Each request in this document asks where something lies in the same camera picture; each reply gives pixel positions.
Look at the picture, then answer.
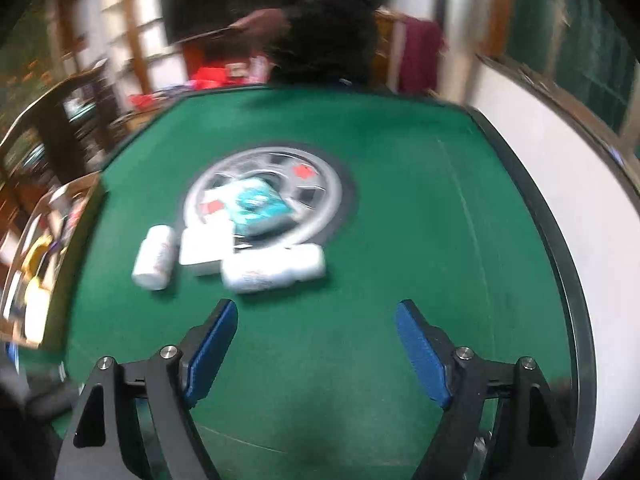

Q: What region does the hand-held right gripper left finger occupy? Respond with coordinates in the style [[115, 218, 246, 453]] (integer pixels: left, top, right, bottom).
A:
[[54, 298, 239, 480]]

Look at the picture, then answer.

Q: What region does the white pill bottle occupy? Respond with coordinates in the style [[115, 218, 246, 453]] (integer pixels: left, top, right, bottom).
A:
[[221, 243, 327, 294]]

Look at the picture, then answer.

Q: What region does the floral wall painting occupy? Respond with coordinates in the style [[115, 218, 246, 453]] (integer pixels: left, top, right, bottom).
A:
[[0, 5, 61, 91]]

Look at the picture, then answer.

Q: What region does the maroon cloth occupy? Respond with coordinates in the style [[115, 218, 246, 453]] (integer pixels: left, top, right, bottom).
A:
[[397, 16, 446, 93]]

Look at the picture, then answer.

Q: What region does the dark wooden armchair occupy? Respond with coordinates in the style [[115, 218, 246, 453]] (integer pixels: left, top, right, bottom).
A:
[[0, 60, 123, 186]]

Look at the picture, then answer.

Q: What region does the white printed box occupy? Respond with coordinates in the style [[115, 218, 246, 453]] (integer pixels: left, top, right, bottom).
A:
[[178, 224, 236, 277]]

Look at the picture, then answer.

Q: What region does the white printed bottle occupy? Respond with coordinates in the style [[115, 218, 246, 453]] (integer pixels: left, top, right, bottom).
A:
[[131, 225, 177, 291]]

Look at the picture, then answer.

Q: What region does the round grey table dial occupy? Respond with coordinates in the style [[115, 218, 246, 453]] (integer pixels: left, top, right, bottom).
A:
[[182, 145, 358, 251]]

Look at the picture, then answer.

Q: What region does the wooden frame window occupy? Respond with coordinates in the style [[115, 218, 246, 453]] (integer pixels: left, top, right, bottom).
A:
[[475, 0, 640, 161]]

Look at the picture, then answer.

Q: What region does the teal tissue pack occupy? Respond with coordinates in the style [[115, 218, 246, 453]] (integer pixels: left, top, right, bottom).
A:
[[210, 177, 296, 237]]

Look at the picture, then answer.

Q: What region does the red cloth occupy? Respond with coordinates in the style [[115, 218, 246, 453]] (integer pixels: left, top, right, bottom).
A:
[[190, 62, 232, 86]]

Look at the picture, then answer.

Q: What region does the brown cardboard box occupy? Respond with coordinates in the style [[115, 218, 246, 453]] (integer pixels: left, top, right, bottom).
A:
[[0, 172, 108, 348]]

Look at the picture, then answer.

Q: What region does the black television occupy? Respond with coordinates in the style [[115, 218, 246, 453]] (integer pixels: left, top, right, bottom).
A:
[[160, 0, 236, 46]]

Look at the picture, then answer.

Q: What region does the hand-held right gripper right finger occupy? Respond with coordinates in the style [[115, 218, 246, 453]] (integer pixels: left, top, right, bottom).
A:
[[395, 299, 578, 480]]

